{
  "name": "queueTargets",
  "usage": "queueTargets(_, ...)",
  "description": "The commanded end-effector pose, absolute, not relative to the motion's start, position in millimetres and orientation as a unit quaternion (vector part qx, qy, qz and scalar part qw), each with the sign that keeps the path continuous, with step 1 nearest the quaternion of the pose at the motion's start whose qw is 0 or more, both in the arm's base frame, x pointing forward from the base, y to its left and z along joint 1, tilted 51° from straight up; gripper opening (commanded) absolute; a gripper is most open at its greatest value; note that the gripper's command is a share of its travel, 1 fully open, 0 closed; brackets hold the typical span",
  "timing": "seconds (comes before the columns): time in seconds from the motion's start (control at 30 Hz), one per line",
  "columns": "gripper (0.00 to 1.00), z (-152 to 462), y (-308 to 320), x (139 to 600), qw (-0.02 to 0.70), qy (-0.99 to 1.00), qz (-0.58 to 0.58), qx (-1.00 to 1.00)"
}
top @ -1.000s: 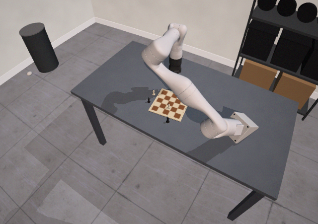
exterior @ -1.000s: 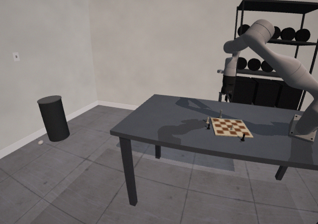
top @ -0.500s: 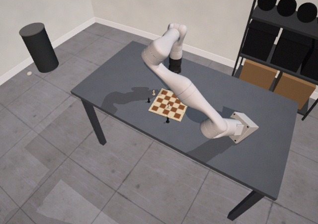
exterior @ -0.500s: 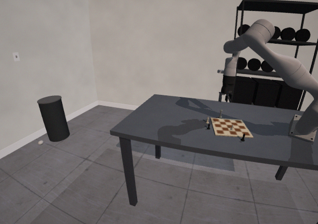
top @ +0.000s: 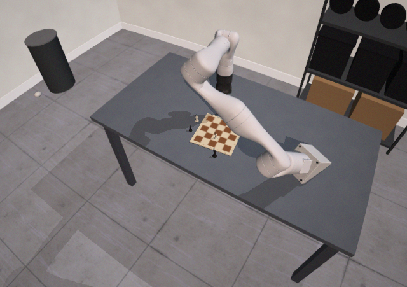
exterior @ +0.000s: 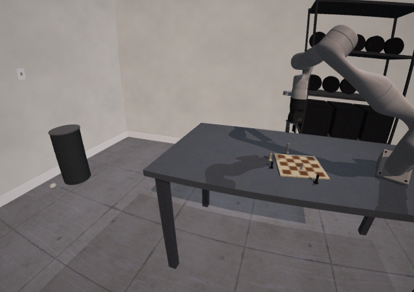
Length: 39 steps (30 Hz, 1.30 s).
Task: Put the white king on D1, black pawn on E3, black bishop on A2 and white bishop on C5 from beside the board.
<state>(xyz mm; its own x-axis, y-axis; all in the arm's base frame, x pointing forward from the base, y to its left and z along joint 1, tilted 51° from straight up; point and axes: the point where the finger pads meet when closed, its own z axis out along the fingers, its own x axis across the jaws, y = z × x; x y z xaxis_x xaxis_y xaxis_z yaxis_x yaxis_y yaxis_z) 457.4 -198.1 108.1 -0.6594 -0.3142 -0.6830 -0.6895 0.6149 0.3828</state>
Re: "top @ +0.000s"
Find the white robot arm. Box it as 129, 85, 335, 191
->
181, 29, 312, 178

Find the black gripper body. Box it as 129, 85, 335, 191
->
216, 64, 233, 94

